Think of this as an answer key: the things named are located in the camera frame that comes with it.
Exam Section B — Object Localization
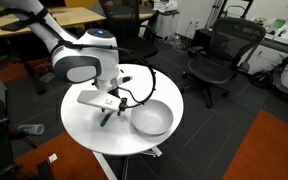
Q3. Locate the white table base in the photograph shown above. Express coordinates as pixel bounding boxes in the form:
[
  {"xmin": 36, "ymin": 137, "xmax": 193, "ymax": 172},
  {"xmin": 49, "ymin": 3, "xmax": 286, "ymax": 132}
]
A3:
[{"xmin": 92, "ymin": 146, "xmax": 163, "ymax": 180}]

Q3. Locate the black electric scooter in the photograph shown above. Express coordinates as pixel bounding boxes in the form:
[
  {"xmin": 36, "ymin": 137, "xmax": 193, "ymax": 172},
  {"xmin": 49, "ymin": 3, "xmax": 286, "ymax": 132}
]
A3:
[{"xmin": 238, "ymin": 48, "xmax": 288, "ymax": 109}]

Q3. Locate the green box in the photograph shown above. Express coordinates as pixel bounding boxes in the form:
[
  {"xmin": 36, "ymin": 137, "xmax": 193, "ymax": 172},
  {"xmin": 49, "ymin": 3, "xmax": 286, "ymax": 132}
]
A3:
[{"xmin": 273, "ymin": 18, "xmax": 287, "ymax": 29}]

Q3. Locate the black high back chair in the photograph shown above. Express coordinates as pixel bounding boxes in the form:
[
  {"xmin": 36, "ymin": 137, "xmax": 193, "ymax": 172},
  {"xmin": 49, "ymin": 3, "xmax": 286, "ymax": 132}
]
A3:
[{"xmin": 98, "ymin": 0, "xmax": 160, "ymax": 64}]

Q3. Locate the wooden desk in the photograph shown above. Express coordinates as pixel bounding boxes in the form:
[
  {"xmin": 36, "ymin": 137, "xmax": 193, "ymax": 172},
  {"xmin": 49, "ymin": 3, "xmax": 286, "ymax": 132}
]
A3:
[
  {"xmin": 130, "ymin": 11, "xmax": 155, "ymax": 21},
  {"xmin": 0, "ymin": 6, "xmax": 107, "ymax": 38}
]

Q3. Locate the black mesh office chair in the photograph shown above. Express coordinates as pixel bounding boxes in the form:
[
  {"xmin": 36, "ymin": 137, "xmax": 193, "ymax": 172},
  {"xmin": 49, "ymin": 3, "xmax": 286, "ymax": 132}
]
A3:
[{"xmin": 181, "ymin": 16, "xmax": 268, "ymax": 109}]

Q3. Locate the black computer tower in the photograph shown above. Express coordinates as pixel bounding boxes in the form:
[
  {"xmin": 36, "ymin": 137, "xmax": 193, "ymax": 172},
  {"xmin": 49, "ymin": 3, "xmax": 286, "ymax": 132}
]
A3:
[{"xmin": 190, "ymin": 28, "xmax": 218, "ymax": 58}]

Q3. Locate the black clamp orange handle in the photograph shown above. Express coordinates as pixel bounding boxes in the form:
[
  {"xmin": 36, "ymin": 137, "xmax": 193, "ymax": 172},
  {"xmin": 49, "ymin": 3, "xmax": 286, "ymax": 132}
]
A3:
[{"xmin": 0, "ymin": 116, "xmax": 38, "ymax": 149}]

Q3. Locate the white box stack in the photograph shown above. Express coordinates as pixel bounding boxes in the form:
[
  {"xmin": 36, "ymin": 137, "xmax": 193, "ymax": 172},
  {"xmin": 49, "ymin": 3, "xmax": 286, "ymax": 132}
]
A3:
[{"xmin": 153, "ymin": 0, "xmax": 178, "ymax": 14}]

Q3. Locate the white wall outlet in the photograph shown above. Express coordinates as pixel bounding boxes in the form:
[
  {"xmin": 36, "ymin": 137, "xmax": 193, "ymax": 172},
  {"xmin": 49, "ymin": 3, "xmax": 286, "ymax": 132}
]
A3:
[{"xmin": 188, "ymin": 18, "xmax": 201, "ymax": 28}]

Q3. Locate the teal capped blue marker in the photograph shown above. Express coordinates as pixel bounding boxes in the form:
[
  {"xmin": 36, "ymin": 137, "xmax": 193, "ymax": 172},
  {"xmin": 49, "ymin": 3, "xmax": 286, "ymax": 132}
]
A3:
[{"xmin": 99, "ymin": 112, "xmax": 114, "ymax": 128}]

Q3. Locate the grey flat floor plate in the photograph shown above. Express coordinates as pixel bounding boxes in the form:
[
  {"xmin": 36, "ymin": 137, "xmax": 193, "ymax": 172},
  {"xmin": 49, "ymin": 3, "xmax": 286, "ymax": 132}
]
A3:
[{"xmin": 38, "ymin": 70, "xmax": 57, "ymax": 83}]

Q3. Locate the white pedestal cabinet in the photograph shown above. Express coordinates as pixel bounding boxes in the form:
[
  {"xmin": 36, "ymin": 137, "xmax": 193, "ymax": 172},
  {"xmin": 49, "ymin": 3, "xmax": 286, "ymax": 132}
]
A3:
[{"xmin": 154, "ymin": 12, "xmax": 180, "ymax": 40}]

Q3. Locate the small white paper tag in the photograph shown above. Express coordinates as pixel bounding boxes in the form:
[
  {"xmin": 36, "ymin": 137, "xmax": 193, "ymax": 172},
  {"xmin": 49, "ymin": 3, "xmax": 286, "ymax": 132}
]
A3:
[{"xmin": 47, "ymin": 153, "xmax": 58, "ymax": 164}]

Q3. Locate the white bowl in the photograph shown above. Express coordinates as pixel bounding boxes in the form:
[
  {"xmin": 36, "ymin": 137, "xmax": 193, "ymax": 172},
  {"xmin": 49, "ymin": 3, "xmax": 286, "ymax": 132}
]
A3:
[{"xmin": 130, "ymin": 98, "xmax": 175, "ymax": 137}]

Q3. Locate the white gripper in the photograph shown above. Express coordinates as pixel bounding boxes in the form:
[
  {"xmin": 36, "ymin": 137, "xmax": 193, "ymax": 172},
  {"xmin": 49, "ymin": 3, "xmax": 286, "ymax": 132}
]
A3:
[{"xmin": 76, "ymin": 90, "xmax": 123, "ymax": 118}]

